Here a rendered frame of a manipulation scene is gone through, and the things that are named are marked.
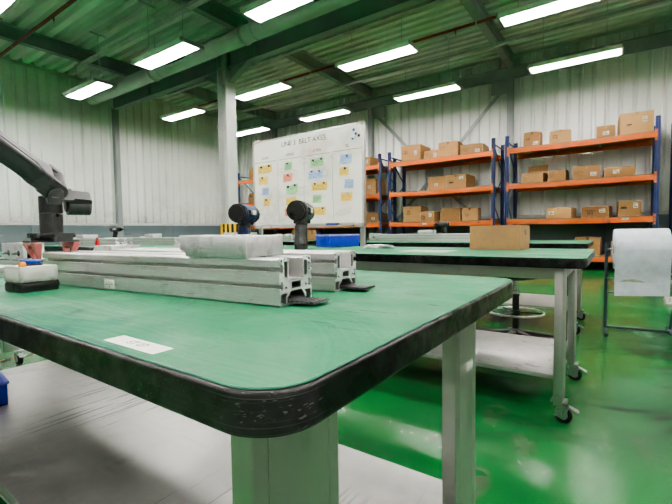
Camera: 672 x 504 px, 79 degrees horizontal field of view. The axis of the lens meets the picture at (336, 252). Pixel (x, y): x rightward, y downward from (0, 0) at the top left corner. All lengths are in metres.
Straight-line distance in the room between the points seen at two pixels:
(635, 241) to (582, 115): 7.48
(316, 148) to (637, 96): 8.38
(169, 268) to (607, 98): 10.96
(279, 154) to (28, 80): 9.72
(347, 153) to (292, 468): 3.71
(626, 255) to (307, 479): 3.72
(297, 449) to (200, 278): 0.43
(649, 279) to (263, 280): 3.70
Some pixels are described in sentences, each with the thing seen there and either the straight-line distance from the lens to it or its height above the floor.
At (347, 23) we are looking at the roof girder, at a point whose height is 4.54.
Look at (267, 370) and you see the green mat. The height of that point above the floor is 0.78.
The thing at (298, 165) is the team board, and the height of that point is 1.61.
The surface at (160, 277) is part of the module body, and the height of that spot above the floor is 0.82.
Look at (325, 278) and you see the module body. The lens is 0.88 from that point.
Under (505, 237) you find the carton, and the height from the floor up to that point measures 0.86.
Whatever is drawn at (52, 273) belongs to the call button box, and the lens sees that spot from 1.19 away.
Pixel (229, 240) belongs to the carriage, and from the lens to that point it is 0.77.
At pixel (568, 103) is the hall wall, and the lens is 11.47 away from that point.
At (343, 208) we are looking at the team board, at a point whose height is 1.13.
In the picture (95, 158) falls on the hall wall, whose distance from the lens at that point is 13.71.
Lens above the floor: 0.91
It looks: 3 degrees down
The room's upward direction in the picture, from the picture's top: 1 degrees counter-clockwise
